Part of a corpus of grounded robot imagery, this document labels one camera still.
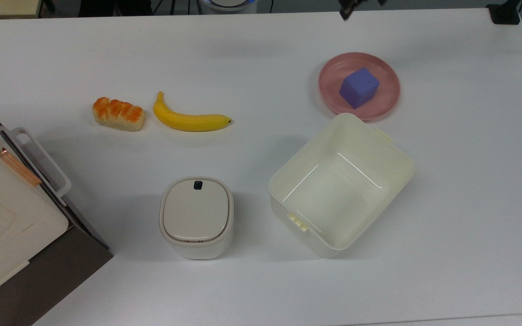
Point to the dark brown wooden drawer cabinet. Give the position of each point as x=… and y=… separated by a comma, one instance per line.
x=39, y=280

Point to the purple cube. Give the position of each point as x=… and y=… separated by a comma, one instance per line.
x=358, y=88

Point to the yellow banana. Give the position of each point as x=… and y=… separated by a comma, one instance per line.
x=184, y=121

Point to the black corner clamp mount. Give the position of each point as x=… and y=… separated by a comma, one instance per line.
x=505, y=13

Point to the beige wooden board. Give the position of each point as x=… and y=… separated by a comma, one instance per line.
x=5, y=8

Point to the pink plate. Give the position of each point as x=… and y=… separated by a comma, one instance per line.
x=333, y=97

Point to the cream plastic bin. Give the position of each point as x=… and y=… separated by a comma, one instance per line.
x=333, y=199

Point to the orange glazed bread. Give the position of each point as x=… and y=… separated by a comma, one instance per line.
x=118, y=115

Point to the cream toy microwave box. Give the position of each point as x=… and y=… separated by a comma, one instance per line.
x=2, y=226

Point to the small beige trash can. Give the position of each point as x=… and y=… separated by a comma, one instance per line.
x=196, y=213

